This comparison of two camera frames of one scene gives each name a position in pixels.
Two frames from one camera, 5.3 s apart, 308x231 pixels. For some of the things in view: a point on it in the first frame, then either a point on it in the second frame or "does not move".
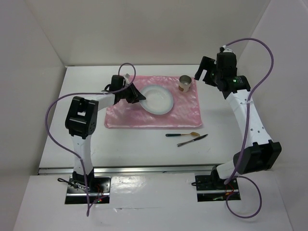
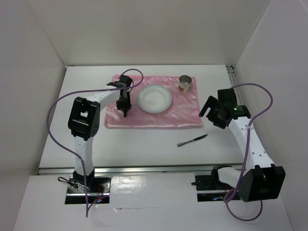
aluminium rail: [132, 170] does not move
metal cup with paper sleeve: [185, 82] does not move
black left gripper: [134, 97] to [126, 105]
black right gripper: [207, 63] to [212, 102]
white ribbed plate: [159, 99] does not move
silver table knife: [186, 142] does not move
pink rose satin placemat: [185, 111] does not move
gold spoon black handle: [193, 133] to [125, 112]
